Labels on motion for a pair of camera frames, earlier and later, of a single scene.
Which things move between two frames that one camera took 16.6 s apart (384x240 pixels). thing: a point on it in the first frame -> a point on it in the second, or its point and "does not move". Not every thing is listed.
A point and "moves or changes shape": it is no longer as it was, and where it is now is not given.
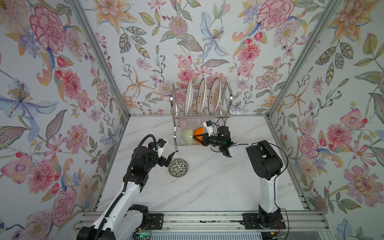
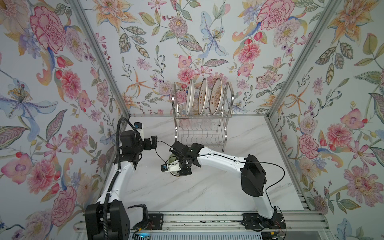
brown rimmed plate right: (215, 96) does not move
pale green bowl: (188, 136) moves or changes shape
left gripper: (162, 160) -> (153, 143)
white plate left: (189, 97) does not move
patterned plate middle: (201, 97) does not move
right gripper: (205, 141) -> (184, 173)
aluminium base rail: (296, 221) does not move
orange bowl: (198, 131) -> (175, 173)
